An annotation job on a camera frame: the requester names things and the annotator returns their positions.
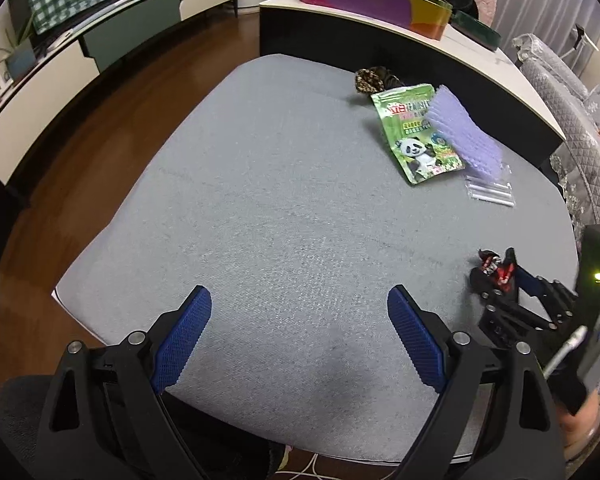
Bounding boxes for grey quilted sofa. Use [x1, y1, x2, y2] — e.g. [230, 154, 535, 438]
[510, 32, 600, 406]

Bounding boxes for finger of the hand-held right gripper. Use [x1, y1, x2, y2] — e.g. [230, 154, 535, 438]
[470, 267, 573, 352]
[500, 248, 580, 322]

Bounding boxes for green panda snack packet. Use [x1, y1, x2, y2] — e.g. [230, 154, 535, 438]
[370, 84, 467, 187]

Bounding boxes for white rod with blue tip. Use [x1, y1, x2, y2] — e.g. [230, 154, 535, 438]
[32, 0, 153, 58]

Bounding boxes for purple foam mesh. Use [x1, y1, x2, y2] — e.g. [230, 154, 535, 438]
[424, 85, 505, 182]

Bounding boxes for white and green cabinet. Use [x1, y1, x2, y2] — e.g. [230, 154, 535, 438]
[0, 0, 241, 187]

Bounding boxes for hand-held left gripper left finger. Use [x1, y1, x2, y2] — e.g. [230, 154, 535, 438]
[35, 284, 213, 480]

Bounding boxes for white floor lamp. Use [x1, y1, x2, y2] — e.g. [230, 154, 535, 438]
[570, 24, 600, 55]

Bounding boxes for person's right hand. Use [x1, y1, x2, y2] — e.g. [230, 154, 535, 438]
[561, 394, 600, 457]

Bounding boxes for colourful storage box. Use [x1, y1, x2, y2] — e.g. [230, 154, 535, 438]
[300, 0, 453, 41]

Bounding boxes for white marble coffee table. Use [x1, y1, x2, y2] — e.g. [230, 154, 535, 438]
[258, 0, 567, 168]

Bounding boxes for black television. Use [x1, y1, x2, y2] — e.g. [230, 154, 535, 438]
[7, 0, 181, 53]

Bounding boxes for clear plastic zip bags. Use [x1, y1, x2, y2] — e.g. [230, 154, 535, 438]
[464, 162, 517, 209]

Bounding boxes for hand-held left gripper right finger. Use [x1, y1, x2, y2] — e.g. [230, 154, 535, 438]
[386, 284, 567, 480]

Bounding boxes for black and red wrapper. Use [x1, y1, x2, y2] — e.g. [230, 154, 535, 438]
[475, 247, 517, 292]

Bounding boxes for green round tin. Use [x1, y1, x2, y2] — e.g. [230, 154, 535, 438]
[450, 10, 502, 52]

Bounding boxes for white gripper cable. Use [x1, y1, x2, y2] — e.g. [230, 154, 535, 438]
[544, 326, 589, 377]

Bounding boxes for black hat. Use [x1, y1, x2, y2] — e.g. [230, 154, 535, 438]
[436, 0, 481, 16]

